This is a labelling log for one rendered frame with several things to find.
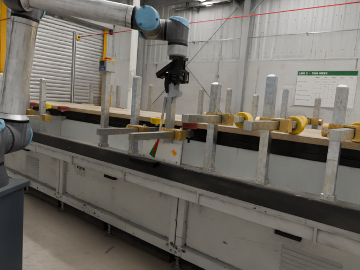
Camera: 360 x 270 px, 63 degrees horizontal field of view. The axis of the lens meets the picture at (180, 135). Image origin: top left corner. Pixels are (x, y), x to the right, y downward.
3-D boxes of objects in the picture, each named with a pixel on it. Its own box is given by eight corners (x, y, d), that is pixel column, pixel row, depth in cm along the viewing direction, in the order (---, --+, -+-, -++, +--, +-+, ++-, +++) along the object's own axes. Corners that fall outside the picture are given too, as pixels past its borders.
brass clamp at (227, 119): (227, 126, 125) (228, 113, 124) (200, 122, 133) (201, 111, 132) (234, 125, 130) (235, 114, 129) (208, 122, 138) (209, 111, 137)
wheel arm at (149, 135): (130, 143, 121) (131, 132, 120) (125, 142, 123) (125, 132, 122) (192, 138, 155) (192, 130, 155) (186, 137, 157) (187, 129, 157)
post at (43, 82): (40, 142, 223) (42, 77, 218) (38, 141, 225) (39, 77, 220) (44, 142, 226) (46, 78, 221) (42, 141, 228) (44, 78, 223)
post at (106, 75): (102, 147, 177) (106, 71, 173) (97, 145, 180) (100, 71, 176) (108, 147, 181) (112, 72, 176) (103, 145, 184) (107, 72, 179)
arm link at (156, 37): (137, 12, 125) (166, 15, 125) (141, 20, 137) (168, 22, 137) (136, 35, 126) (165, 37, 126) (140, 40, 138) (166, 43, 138)
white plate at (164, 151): (179, 165, 142) (180, 145, 141) (140, 156, 157) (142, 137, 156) (179, 165, 142) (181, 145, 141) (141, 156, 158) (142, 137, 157)
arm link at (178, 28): (168, 20, 137) (189, 21, 137) (166, 47, 138) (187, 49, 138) (167, 14, 127) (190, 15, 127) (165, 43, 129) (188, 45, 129)
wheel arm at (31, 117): (7, 120, 199) (7, 114, 199) (5, 120, 201) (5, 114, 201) (66, 120, 234) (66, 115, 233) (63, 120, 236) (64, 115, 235)
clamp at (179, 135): (179, 141, 141) (180, 130, 141) (158, 137, 149) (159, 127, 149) (186, 140, 146) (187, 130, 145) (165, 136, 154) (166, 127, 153)
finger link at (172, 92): (174, 104, 132) (176, 83, 131) (164, 103, 135) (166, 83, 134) (179, 104, 134) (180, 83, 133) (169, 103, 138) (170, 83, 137)
